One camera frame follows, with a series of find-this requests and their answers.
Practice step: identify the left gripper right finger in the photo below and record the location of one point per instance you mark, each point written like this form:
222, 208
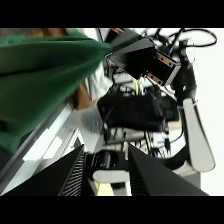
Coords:
153, 176

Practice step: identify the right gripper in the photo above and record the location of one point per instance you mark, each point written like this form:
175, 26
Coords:
163, 68

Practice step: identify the green garment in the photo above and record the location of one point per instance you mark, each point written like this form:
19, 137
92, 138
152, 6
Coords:
40, 76

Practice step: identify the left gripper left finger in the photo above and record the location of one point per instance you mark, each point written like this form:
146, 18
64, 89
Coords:
56, 176

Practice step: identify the silver frame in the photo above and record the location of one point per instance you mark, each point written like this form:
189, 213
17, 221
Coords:
40, 150

